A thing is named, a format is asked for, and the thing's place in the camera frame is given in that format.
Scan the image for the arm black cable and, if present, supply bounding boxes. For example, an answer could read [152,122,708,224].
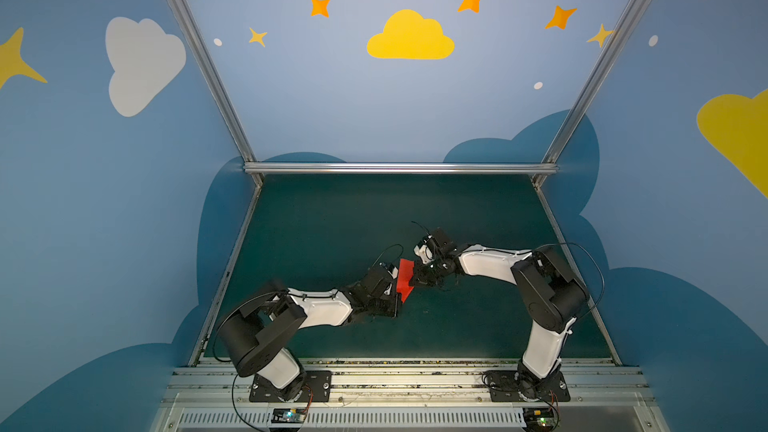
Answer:
[371,243,404,268]
[533,242,606,325]

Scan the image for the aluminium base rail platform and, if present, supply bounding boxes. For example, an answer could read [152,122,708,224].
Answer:
[151,358,670,431]

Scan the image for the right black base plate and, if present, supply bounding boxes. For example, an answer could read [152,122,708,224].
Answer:
[482,369,571,402]

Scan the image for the right aluminium frame post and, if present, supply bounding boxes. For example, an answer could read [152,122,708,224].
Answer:
[532,0,653,190]

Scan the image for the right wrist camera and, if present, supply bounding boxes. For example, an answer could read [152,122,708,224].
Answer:
[413,227,458,264]

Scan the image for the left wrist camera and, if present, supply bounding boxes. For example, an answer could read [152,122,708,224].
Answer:
[361,263,399,297]

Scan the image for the red square paper sheet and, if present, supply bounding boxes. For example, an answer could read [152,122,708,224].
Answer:
[396,259,415,303]

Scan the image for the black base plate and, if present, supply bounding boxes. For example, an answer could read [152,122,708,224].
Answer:
[249,370,333,403]
[482,369,571,402]

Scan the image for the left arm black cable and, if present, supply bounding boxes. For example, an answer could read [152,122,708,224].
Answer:
[371,243,404,268]

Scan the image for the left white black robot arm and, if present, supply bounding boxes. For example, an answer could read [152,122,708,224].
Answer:
[215,274,402,402]

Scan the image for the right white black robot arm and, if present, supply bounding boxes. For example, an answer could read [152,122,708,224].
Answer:
[409,236,589,402]

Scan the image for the green circuit board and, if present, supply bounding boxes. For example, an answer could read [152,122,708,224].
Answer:
[270,408,307,425]
[523,408,558,432]

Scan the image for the left green circuit board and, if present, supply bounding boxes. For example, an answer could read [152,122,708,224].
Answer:
[270,408,307,425]

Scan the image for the aluminium frame horizontal bar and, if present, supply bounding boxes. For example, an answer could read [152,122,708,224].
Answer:
[244,162,558,175]

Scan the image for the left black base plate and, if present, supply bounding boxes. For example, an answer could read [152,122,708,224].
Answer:
[249,370,333,403]

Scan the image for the left aluminium frame post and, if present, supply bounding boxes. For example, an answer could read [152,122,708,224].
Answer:
[166,0,256,165]

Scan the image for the aluminium frame post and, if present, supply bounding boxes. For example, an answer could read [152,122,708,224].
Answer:
[166,0,256,165]
[532,0,653,190]

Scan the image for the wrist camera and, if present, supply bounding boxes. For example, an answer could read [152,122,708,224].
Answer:
[413,227,458,264]
[361,263,399,297]

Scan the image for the right green circuit board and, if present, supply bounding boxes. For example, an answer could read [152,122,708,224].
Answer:
[523,408,558,432]

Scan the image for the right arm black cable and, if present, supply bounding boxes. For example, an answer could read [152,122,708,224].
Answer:
[533,242,606,325]

